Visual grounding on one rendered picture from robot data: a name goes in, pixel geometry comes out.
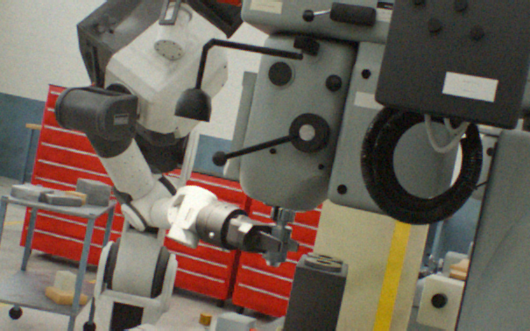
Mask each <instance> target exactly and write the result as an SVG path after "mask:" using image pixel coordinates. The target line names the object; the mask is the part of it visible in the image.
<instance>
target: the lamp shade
mask: <svg viewBox="0 0 530 331"><path fill-rule="evenodd" d="M211 111H212V107H211V99H210V96H209V95H208V94H207V93H206V92H205V90H202V88H194V87H192V88H187V89H185V91H183V92H182V93H181V95H180V98H179V99H178V101H177V103H175V108H174V114H173V115H174V116H180V117H185V118H189V119H194V120H199V121H203V122H208V123H209V120H210V116H211Z"/></svg>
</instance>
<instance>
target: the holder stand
mask: <svg viewBox="0 0 530 331"><path fill-rule="evenodd" d="M348 268H349V265H348V264H346V263H344V262H343V260H342V259H341V258H337V257H332V256H328V255H324V254H318V253H308V254H307V255H302V256H301V258H300V260H299V262H298V263H297V264H296V266H295V271H294V275H293V283H292V287H291V292H290V297H289V301H288V306H287V311H286V315H285V319H284V323H283V328H282V331H336V324H337V321H338V316H339V312H341V306H342V302H343V295H344V290H345V285H346V280H347V275H348Z"/></svg>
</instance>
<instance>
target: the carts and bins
mask: <svg viewBox="0 0 530 331"><path fill-rule="evenodd" d="M111 188H112V187H111V186H109V185H106V184H104V183H102V182H99V181H95V180H89V179H81V178H77V183H76V189H75V192H74V191H66V192H65V191H60V190H55V189H51V188H46V187H43V186H41V185H36V186H33V185H18V186H12V188H11V194H9V195H2V197H1V199H0V201H1V206H0V245H1V241H2V234H3V230H4V221H5V216H6V210H7V206H8V203H10V204H15V205H19V206H25V207H29V208H32V213H31V219H30V223H29V229H28V233H27V238H26V244H25V252H24V258H23V263H22V267H21V270H20V271H17V272H15V273H14V274H12V275H11V277H9V278H7V279H6V280H5V281H4V282H3V283H1V284H0V303H4V304H9V305H13V307H12V308H11V309H10V310H9V316H10V318H11V319H13V320H18V319H20V318H21V317H22V315H23V310H22V308H21V306H22V307H27V308H32V309H37V310H42V311H47V312H51V313H55V314H61V315H66V316H70V318H69V322H68V327H67V331H74V324H75V320H76V317H77V316H79V314H80V313H81V312H82V309H83V308H84V307H85V306H86V305H87V304H88V303H89V302H90V300H91V299H92V302H91V307H90V312H89V317H88V321H86V322H85V323H84V325H83V331H95V328H96V324H95V323H94V317H95V297H94V290H95V283H90V282H86V281H84V277H85V270H86V266H87V261H88V252H89V247H90V243H91V238H92V233H93V227H94V223H95V219H97V218H98V216H100V215H103V214H104V213H106V212H107V211H108V210H109V215H108V221H107V225H106V230H105V235H104V240H103V245H102V251H103V249H104V248H105V247H106V246H107V245H108V243H109V240H110V231H111V226H112V222H113V216H114V212H115V206H116V204H117V201H115V200H111V201H110V193H111ZM38 209H43V210H48V211H53V212H57V213H62V214H67V215H75V216H80V218H85V219H88V226H87V231H86V236H85V241H84V245H83V251H82V256H81V264H79V269H78V275H77V279H76V280H75V278H76V276H75V275H74V274H72V272H71V271H56V276H53V275H48V273H43V272H37V271H29V270H27V265H28V261H29V256H30V250H31V246H32V236H33V231H34V227H35V222H36V216H37V212H38Z"/></svg>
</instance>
